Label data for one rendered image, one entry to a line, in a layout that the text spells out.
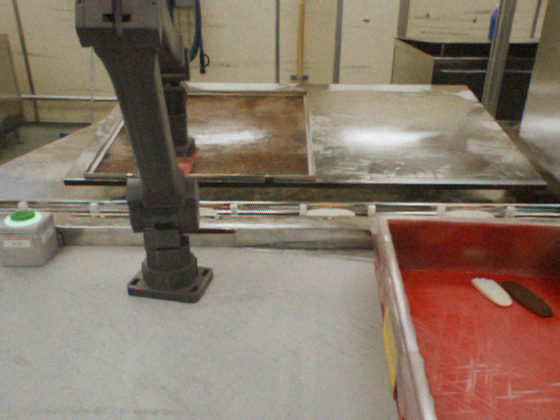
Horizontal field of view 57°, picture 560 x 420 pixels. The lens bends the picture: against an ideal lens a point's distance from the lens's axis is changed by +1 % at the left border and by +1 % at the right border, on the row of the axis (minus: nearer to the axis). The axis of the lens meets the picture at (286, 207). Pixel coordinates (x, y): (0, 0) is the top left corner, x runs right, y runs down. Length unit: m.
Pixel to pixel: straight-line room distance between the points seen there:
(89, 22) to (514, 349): 0.65
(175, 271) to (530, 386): 0.51
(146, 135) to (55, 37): 4.44
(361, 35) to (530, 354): 3.80
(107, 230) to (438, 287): 0.60
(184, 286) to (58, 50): 4.35
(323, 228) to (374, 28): 3.55
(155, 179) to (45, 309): 0.28
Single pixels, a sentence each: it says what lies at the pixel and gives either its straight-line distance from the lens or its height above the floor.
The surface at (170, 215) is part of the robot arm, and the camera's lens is 0.79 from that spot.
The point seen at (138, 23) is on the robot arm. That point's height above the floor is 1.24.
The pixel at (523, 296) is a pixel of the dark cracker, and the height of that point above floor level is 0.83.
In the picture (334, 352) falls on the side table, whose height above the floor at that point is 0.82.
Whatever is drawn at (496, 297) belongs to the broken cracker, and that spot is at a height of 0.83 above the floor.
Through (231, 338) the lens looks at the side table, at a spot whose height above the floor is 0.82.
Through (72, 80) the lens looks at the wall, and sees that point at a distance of 5.08.
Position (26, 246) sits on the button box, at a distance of 0.98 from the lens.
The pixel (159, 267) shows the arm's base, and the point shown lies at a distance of 0.81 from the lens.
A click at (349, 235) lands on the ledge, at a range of 0.96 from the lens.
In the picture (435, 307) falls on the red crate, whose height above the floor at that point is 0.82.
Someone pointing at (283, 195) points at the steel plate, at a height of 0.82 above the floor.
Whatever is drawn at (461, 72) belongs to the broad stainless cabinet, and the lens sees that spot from 2.76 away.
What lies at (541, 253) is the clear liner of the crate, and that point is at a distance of 0.95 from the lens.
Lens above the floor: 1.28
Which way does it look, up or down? 24 degrees down
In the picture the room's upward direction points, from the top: 1 degrees clockwise
